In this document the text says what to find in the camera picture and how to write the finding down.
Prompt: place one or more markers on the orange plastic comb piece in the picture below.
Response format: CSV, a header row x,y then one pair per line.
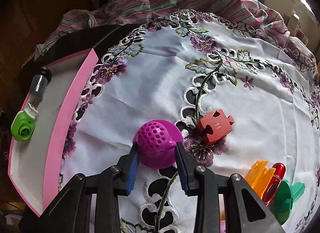
x,y
259,177

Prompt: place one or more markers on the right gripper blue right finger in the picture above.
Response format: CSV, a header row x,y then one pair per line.
x,y
186,165

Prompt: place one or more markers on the green white plug-in device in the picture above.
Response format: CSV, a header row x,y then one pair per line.
x,y
24,123

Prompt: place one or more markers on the magenta perforated bird toy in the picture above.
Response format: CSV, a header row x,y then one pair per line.
x,y
157,140

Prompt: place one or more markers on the white embroidered floral tablecloth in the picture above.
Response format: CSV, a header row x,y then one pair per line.
x,y
182,66

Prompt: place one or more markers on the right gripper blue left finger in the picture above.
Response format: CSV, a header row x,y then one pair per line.
x,y
129,165

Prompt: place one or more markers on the red glossy cylinder bottle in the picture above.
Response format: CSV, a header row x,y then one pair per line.
x,y
274,183

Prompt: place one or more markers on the green plastic funnel toy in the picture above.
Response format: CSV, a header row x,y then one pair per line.
x,y
286,197

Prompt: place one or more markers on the pink shallow tray box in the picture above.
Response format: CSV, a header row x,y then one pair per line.
x,y
34,166

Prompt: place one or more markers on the red wooden puzzle piece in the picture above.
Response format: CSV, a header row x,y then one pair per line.
x,y
214,126

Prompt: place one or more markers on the pink striped bed sheet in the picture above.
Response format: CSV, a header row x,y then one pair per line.
x,y
252,16

